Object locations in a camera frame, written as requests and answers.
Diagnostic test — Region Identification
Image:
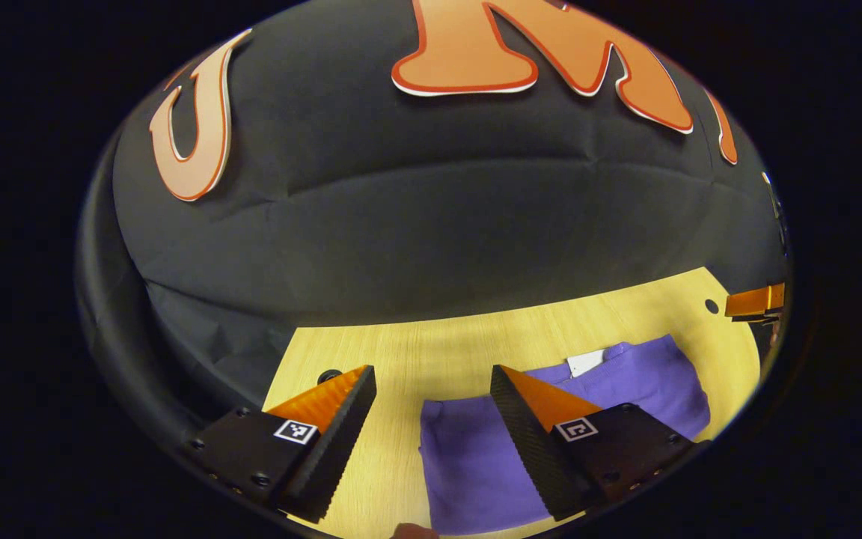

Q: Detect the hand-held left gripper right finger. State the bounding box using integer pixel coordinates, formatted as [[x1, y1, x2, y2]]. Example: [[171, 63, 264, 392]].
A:
[[490, 364, 696, 523]]

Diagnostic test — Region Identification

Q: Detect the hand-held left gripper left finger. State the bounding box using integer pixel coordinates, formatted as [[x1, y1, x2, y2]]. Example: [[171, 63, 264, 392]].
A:
[[186, 365, 378, 524]]

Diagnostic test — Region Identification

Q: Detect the purple shirt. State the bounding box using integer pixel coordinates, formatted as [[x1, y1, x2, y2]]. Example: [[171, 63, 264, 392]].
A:
[[419, 335, 711, 537]]

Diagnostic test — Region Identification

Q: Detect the black backdrop cloth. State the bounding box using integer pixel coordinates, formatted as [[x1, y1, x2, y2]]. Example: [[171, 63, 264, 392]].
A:
[[76, 0, 791, 465]]

